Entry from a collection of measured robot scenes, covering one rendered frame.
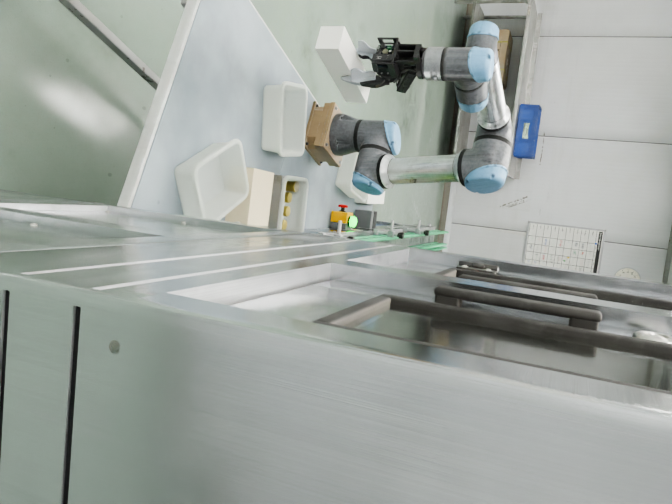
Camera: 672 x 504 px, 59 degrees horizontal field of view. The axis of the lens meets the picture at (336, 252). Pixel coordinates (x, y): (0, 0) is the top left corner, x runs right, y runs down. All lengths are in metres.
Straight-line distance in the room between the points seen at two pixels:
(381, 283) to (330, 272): 0.06
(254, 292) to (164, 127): 1.00
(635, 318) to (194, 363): 0.42
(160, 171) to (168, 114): 0.14
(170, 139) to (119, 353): 1.15
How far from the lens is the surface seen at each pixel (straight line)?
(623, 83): 7.97
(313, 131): 2.13
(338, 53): 1.46
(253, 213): 1.71
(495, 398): 0.29
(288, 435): 0.33
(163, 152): 1.49
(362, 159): 2.03
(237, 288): 0.49
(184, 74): 1.55
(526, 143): 7.25
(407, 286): 0.64
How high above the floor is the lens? 1.68
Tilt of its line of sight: 22 degrees down
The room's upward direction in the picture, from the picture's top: 99 degrees clockwise
